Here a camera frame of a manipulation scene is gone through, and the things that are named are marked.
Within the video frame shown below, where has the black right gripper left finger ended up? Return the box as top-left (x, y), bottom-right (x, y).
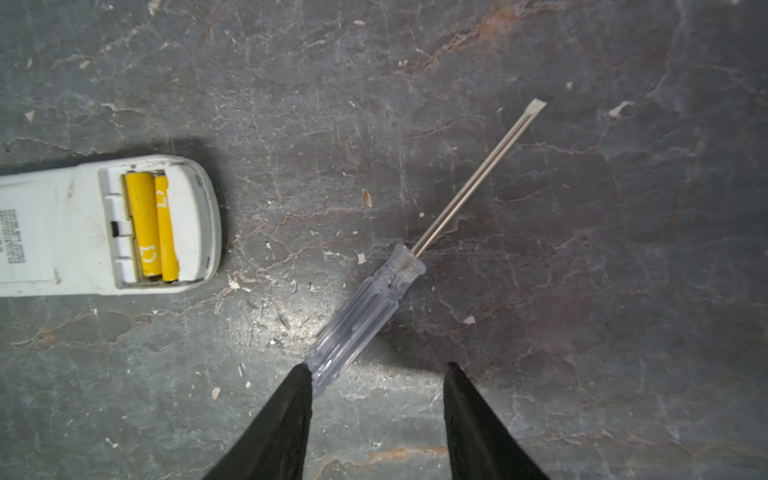
top-left (205, 364), bottom-right (313, 479)

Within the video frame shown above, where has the yellow battery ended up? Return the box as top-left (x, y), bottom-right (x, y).
top-left (155, 176), bottom-right (179, 282)
top-left (124, 172), bottom-right (162, 277)

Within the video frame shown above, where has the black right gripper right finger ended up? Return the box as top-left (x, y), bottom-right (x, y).
top-left (443, 362), bottom-right (547, 479)

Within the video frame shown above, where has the yellow battery upper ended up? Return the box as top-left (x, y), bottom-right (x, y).
top-left (124, 172), bottom-right (162, 277)

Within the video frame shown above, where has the large white remote control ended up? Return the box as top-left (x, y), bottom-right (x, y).
top-left (1, 155), bottom-right (223, 298)

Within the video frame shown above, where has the yellow battery lower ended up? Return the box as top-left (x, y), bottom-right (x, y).
top-left (155, 176), bottom-right (179, 282)

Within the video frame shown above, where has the clear handle screwdriver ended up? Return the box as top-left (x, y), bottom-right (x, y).
top-left (304, 99), bottom-right (547, 398)

